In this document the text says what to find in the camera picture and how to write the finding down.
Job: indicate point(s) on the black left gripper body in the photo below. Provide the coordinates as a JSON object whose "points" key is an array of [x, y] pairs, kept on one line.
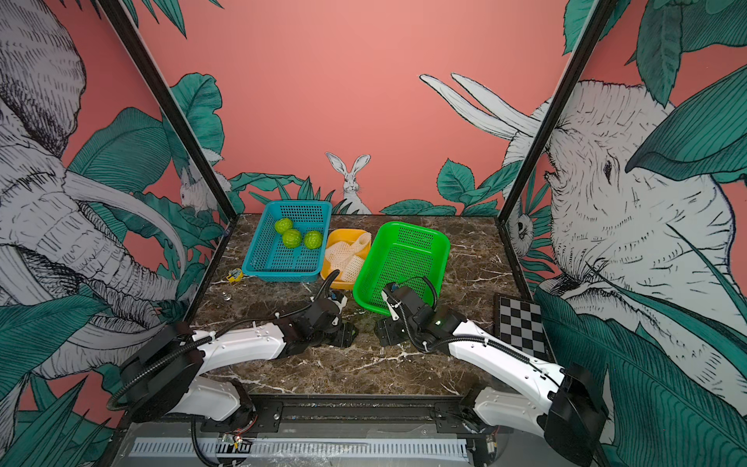
{"points": [[343, 336]]}

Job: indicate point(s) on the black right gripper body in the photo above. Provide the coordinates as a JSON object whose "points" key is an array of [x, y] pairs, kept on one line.
{"points": [[395, 331]]}

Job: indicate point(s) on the bright green plastic basket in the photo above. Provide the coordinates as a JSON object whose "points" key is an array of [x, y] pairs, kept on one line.
{"points": [[406, 254]]}

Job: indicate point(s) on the yellow plastic tub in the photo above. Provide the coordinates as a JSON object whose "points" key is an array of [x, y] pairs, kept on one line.
{"points": [[334, 237]]}

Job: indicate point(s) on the white foam net sleeve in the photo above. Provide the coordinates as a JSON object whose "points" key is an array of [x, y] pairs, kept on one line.
{"points": [[354, 247]]}

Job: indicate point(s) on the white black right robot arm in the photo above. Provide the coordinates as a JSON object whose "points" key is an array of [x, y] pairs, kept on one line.
{"points": [[432, 329]]}

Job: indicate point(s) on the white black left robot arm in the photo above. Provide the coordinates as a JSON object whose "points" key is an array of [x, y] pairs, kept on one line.
{"points": [[169, 374]]}

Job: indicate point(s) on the white foam net in tub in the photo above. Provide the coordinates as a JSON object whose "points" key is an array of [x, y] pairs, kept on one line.
{"points": [[348, 266]]}

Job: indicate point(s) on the green custard apple right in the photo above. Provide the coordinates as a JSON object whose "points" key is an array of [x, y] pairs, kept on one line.
{"points": [[313, 240]]}

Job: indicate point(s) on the green custard apple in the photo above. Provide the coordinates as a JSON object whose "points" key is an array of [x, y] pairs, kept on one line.
{"points": [[292, 239], [313, 240], [283, 225]]}

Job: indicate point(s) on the green custard apple middle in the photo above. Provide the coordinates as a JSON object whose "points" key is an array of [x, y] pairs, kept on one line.
{"points": [[292, 239]]}

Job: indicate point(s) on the green custard apple back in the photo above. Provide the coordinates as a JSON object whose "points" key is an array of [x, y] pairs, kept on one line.
{"points": [[283, 225]]}

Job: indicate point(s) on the small yellow blue object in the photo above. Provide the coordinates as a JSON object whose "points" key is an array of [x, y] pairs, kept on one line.
{"points": [[235, 276]]}

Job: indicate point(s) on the black white checkerboard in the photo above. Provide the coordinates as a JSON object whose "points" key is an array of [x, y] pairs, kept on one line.
{"points": [[519, 324]]}

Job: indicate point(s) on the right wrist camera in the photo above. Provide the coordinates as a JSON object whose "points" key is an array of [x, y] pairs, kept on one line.
{"points": [[392, 305]]}

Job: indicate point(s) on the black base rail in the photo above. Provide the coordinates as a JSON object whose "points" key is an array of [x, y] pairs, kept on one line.
{"points": [[362, 414]]}

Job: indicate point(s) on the black right frame post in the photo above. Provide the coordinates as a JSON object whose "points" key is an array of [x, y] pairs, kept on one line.
{"points": [[597, 20]]}

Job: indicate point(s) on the black frame post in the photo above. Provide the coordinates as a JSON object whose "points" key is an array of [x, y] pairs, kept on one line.
{"points": [[126, 31], [597, 20]]}

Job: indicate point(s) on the black left frame post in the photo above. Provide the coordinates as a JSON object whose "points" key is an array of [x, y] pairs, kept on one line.
{"points": [[126, 31]]}

